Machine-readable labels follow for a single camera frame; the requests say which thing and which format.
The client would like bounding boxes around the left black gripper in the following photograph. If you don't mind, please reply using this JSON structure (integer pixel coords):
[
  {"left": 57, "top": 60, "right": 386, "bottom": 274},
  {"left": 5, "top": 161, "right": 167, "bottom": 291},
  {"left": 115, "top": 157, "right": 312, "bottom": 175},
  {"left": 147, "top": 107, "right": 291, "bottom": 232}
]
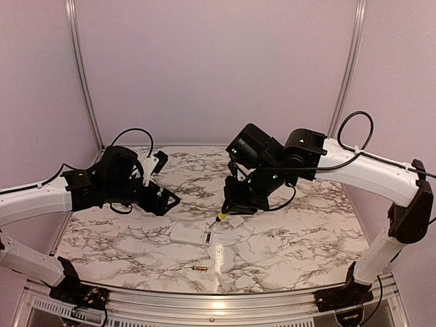
[{"left": 105, "top": 178, "right": 181, "bottom": 216}]

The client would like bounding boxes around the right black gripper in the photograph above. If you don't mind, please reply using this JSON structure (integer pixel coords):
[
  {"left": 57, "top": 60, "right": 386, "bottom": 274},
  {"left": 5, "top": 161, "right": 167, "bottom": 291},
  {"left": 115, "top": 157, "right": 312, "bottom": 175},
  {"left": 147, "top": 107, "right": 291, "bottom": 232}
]
[{"left": 221, "top": 160, "right": 286, "bottom": 214}]

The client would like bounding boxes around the white battery cover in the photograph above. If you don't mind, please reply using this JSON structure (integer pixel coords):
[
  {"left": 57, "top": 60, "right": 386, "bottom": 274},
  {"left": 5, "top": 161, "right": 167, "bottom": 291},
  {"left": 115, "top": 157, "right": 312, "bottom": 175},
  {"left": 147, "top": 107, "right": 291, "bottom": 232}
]
[{"left": 228, "top": 216, "right": 245, "bottom": 228}]

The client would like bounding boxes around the yellow handled screwdriver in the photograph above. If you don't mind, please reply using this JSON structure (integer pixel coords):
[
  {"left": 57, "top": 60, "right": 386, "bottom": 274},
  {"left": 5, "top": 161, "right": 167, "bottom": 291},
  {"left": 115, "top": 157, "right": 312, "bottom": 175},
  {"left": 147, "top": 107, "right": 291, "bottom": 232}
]
[{"left": 208, "top": 212, "right": 228, "bottom": 229}]

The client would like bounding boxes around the white remote control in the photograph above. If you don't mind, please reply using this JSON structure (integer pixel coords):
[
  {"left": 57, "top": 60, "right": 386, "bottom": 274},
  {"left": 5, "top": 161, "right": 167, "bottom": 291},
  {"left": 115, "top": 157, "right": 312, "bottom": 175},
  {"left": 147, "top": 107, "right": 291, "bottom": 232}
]
[{"left": 170, "top": 224, "right": 213, "bottom": 247}]

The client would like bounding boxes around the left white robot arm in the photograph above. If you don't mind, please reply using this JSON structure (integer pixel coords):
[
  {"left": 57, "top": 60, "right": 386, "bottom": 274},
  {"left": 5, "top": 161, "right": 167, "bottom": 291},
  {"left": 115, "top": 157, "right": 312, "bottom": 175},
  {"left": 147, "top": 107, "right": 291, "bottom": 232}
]
[{"left": 1, "top": 146, "right": 181, "bottom": 303}]

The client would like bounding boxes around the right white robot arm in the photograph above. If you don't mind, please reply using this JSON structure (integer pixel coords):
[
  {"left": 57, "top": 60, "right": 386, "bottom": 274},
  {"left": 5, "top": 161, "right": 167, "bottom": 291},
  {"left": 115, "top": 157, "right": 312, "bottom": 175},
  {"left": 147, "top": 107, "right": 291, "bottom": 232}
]
[{"left": 220, "top": 123, "right": 434, "bottom": 305}]

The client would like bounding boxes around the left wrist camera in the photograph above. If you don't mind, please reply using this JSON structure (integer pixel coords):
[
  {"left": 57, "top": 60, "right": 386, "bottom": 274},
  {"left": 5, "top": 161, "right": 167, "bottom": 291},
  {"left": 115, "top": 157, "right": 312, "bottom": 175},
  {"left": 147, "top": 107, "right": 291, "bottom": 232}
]
[{"left": 142, "top": 151, "right": 168, "bottom": 187}]

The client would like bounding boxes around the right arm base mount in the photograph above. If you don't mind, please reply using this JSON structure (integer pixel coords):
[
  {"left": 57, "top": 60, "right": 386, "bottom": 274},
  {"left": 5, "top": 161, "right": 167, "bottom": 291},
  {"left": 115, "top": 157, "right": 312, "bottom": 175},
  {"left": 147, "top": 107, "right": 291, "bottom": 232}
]
[{"left": 314, "top": 285, "right": 374, "bottom": 312}]

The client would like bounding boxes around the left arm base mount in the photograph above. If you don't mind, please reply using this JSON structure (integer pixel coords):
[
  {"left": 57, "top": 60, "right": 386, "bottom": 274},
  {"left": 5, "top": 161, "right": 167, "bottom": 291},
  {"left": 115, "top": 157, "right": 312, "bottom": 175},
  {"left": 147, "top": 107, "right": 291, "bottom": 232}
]
[{"left": 49, "top": 285, "right": 109, "bottom": 311}]

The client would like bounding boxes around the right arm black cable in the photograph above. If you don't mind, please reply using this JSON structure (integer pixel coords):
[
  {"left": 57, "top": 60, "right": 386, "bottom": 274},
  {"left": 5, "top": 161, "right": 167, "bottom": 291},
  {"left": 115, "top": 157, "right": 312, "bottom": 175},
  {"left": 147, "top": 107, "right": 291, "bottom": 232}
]
[{"left": 265, "top": 110, "right": 436, "bottom": 323}]

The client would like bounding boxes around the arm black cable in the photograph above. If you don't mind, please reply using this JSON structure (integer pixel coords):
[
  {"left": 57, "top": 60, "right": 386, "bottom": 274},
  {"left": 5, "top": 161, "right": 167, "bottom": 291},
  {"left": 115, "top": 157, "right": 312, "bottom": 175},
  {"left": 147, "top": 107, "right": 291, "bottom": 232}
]
[
  {"left": 0, "top": 127, "right": 154, "bottom": 214},
  {"left": 265, "top": 110, "right": 436, "bottom": 323}
]

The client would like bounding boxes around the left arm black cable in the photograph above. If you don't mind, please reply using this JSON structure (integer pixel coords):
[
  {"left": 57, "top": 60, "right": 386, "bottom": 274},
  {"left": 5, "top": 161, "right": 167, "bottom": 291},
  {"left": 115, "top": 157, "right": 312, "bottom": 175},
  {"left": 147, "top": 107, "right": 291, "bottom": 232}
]
[{"left": 0, "top": 127, "right": 154, "bottom": 214}]

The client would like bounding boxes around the front aluminium rail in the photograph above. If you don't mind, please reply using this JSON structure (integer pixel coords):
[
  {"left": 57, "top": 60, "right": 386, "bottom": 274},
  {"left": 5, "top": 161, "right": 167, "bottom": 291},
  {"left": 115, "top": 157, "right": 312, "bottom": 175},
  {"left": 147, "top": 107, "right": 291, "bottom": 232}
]
[{"left": 13, "top": 275, "right": 409, "bottom": 326}]

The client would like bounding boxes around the right aluminium frame post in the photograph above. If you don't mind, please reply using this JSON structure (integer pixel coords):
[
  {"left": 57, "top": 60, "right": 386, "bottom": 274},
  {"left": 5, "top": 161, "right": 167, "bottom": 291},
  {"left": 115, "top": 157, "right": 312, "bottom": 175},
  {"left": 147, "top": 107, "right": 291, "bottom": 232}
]
[{"left": 327, "top": 0, "right": 368, "bottom": 138}]

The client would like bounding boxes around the aluminium frame post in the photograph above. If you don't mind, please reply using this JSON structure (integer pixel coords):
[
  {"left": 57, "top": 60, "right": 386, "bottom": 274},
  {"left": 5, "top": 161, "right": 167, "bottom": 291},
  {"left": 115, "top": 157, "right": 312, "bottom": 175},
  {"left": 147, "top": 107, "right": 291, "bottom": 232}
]
[
  {"left": 327, "top": 0, "right": 368, "bottom": 138},
  {"left": 65, "top": 0, "right": 104, "bottom": 151}
]

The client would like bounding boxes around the left aluminium frame post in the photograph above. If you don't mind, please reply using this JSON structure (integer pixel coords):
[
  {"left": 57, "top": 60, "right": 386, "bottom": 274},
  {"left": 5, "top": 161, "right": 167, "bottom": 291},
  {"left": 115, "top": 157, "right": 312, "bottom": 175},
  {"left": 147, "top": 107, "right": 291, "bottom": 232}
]
[{"left": 65, "top": 0, "right": 104, "bottom": 151}]

